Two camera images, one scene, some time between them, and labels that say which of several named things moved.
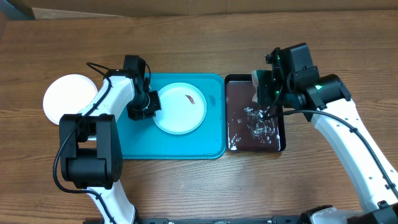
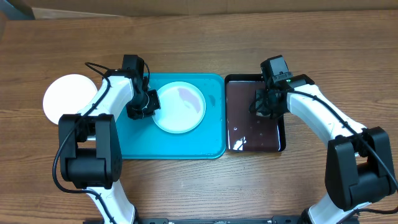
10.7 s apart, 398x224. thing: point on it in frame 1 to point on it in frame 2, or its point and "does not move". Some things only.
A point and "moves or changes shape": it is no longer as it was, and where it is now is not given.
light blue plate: (183, 109) does not move
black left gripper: (156, 105) does not move
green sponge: (263, 80) moves or changes shape
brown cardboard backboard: (136, 8) does not move
